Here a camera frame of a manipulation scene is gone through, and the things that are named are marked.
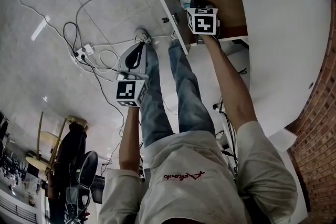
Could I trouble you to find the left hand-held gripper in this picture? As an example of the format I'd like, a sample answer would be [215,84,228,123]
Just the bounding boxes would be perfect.
[115,41,151,108]

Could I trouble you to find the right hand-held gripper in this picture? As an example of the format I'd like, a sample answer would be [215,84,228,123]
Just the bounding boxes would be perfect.
[186,0,221,35]

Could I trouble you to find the person's right forearm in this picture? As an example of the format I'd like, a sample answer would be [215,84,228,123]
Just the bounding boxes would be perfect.
[202,33,258,132]

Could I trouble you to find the person's left forearm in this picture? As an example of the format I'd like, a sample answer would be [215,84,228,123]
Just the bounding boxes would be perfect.
[118,106,144,174]

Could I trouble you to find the person's left leg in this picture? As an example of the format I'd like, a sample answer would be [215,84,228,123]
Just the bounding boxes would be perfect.
[139,46,175,147]

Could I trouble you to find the person's leg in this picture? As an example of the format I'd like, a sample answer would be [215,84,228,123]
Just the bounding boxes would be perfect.
[167,39,216,134]
[139,46,175,147]

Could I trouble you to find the person's left shoe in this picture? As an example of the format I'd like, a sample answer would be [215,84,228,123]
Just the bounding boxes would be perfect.
[134,28,152,44]

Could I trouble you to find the white power strip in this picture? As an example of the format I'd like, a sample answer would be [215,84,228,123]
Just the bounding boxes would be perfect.
[72,43,95,61]

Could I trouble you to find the person's right leg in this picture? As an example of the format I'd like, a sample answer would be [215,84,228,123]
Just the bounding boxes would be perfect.
[167,39,216,134]

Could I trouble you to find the white desk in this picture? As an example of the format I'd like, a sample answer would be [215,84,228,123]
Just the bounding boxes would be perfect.
[228,0,332,138]

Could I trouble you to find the black equipment pile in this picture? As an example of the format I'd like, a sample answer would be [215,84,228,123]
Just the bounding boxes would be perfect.
[47,123,106,224]

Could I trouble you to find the wooden stools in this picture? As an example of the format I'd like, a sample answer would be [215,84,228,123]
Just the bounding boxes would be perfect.
[25,111,89,174]

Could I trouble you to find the person's light grey shirt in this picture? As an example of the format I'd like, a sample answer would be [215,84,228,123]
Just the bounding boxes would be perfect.
[98,120,299,224]

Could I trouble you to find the white chair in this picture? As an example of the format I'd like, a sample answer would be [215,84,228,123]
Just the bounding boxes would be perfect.
[269,127,299,153]

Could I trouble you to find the black cable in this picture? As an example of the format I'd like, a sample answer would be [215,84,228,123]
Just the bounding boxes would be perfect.
[64,22,79,57]

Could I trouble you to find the long white cable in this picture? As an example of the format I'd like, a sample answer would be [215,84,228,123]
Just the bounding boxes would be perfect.
[4,0,79,63]

